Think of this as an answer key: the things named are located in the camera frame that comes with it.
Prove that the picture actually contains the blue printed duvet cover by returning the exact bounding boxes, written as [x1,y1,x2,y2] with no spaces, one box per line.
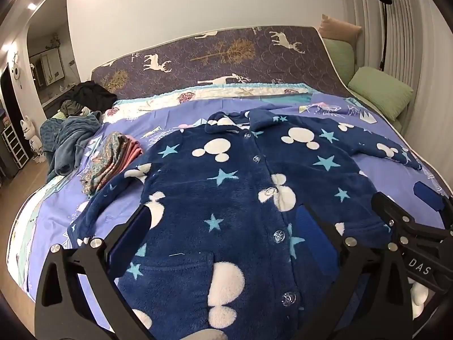
[7,90,453,291]

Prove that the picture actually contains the green pillow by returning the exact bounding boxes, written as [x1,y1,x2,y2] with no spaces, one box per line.
[348,66,414,122]
[324,38,356,84]

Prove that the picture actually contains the black clothes pile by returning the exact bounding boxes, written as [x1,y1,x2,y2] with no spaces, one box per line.
[65,81,118,112]

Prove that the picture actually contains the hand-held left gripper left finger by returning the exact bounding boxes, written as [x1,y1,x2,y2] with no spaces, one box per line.
[35,203,170,340]

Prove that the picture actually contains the black drawer rack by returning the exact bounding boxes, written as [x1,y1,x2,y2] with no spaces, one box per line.
[0,126,29,178]

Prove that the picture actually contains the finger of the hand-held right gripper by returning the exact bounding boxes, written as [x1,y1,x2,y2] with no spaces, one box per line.
[413,180,453,231]
[371,191,446,245]

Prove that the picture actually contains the teal fleece blanket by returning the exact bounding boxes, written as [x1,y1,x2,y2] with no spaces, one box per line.
[40,111,104,178]

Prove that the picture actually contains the grey garment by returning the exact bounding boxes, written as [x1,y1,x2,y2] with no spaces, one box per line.
[59,100,84,117]

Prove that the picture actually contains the navy fleece jacket star print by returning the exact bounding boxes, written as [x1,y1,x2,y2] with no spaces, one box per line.
[67,110,423,340]

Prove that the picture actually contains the white cat figurine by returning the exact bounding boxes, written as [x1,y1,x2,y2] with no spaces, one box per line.
[19,115,45,164]

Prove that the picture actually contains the folded green floral cloth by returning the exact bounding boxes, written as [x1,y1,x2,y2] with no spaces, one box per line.
[81,132,131,198]

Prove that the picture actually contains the tan pillow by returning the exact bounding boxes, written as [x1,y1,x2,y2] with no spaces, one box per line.
[318,14,363,43]

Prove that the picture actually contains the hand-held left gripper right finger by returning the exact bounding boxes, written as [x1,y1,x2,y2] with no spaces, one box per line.
[296,205,414,340]

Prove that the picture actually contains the dark deer print mattress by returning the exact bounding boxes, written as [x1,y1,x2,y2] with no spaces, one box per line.
[90,25,420,171]

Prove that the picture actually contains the grey curtain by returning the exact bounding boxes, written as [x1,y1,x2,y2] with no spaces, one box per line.
[349,0,453,142]

